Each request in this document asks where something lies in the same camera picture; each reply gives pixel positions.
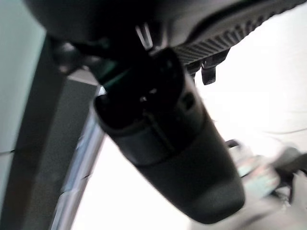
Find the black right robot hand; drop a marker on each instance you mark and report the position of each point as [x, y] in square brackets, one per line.
[180, 155]

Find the pale shelf back panel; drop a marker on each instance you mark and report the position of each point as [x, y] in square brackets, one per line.
[16, 72]

